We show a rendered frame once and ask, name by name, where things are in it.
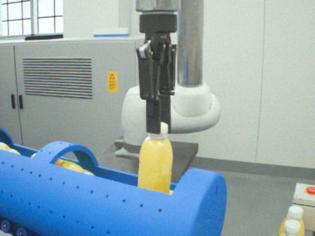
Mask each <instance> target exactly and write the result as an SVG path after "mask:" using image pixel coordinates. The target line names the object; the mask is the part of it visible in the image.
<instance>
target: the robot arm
mask: <svg viewBox="0 0 315 236"><path fill-rule="evenodd" d="M135 11H136V12H142V14H141V15H139V27H138V30H139V32H140V33H145V40H144V46H143V47H137V48H136V54H137V57H138V70H139V86H136V87H133V88H130V90H129V91H128V92H127V94H126V96H125V99H124V102H123V107H122V111H121V124H122V130H123V136H124V139H117V140H116V141H115V146H117V147H119V148H121V149H120V150H119V151H117V152H115V157H124V158H131V159H135V160H139V159H140V151H141V147H142V143H143V141H144V140H145V139H146V138H147V137H148V135H147V134H148V133H150V134H157V135H160V134H161V122H163V123H166V124H167V125H168V132H167V134H188V133H195V132H199V131H204V130H208V129H210V128H212V127H214V126H215V125H216V124H217V123H218V122H219V120H220V118H221V105H220V103H219V101H218V98H217V97H216V96H215V95H214V94H211V93H210V89H209V87H208V86H207V85H206V83H205V82H204V81H203V49H204V41H203V33H204V0H135ZM174 12H177V14H176V15H174ZM176 32H177V45H176V44H171V42H172V41H171V38H170V33H176ZM176 53H177V81H176V82H175V78H176Z"/></svg>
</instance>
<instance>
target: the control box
mask: <svg viewBox="0 0 315 236"><path fill-rule="evenodd" d="M309 186H312V187H315V186H314V185H308V184H301V183H297V184H296V188H295V192H294V196H293V201H292V206H299V207H301V208H302V209H303V214H302V217H303V218H302V219H303V223H304V228H305V230H311V231H315V193H314V194H311V193H309V192H308V191H307V190H306V188H307V187H309Z"/></svg>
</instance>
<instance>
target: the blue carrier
mask: <svg viewBox="0 0 315 236"><path fill-rule="evenodd" d="M0 142H1V143H5V144H7V145H8V146H9V147H10V148H11V149H14V150H16V151H18V152H19V153H20V154H17V153H13V152H10V151H7V150H4V149H0V216H2V217H4V218H7V219H9V220H11V221H12V222H14V223H16V224H18V225H20V226H22V227H24V228H27V229H29V230H31V231H33V232H35V233H37V234H39V235H42V236H221V232H222V230H223V224H224V217H225V212H226V205H227V187H226V180H225V178H224V177H223V175H222V174H221V173H218V172H212V171H207V170H202V169H197V168H194V169H191V170H188V172H186V173H185V174H184V176H182V178H181V179H180V181H179V183H170V190H172V191H173V193H172V195H171V194H166V193H160V192H156V191H153V190H149V189H144V188H140V187H138V175H137V174H132V173H128V172H124V171H119V170H114V169H111V168H107V167H102V166H99V164H98V161H97V159H96V157H95V156H94V154H93V153H92V152H91V151H90V150H89V149H88V148H87V147H85V146H81V145H78V144H73V143H68V142H63V141H58V142H53V143H49V144H47V145H46V146H44V147H43V148H41V149H40V150H36V149H32V148H28V147H24V146H21V145H17V144H14V142H13V140H12V138H11V137H10V135H9V133H8V132H6V131H5V130H4V129H2V128H1V127H0ZM70 151H72V152H73V153H74V154H75V156H76V157H77V159H78V161H77V160H72V159H69V158H66V157H63V155H64V154H66V153H68V152H70ZM33 154H35V155H34V156H33V158H31V156H32V155H33ZM59 158H60V159H63V160H68V161H71V162H75V163H76V164H78V165H79V166H81V167H82V168H83V169H86V170H88V171H90V172H92V173H93V174H94V176H93V175H89V174H85V173H80V172H78V171H75V170H72V169H67V168H65V167H61V166H57V165H54V163H55V162H56V161H57V160H58V159H59ZM108 196H109V198H108ZM142 205H143V207H141V206H142ZM161 210H162V212H160V211H161Z"/></svg>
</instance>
